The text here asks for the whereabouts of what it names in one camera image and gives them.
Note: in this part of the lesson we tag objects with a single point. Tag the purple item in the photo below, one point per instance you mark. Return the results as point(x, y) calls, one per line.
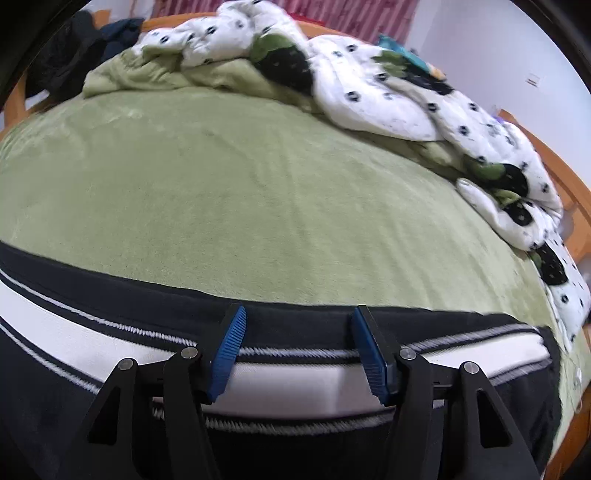
point(498, 119)

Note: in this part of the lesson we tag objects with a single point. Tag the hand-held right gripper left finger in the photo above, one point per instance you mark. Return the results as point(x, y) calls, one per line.
point(231, 350)

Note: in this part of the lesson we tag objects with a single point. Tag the teal cloth item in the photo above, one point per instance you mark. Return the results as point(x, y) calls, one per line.
point(406, 50)

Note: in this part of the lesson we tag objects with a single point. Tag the wooden bed frame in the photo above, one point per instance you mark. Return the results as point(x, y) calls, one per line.
point(565, 184)

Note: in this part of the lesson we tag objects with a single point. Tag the black pants with white stripe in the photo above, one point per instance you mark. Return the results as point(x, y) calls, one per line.
point(300, 323)

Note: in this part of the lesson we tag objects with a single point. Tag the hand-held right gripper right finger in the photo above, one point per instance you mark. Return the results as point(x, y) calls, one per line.
point(371, 355)

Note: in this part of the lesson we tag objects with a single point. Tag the green fleece blanket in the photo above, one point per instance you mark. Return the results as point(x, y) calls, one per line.
point(231, 184)

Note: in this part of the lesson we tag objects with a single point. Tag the white wall socket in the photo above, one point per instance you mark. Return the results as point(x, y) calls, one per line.
point(533, 79)

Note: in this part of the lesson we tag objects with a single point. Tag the white printed quilt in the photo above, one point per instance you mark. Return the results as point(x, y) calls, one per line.
point(369, 101)

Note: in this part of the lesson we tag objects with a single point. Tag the dark clothes pile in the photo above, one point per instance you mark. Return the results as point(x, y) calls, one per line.
point(69, 55)

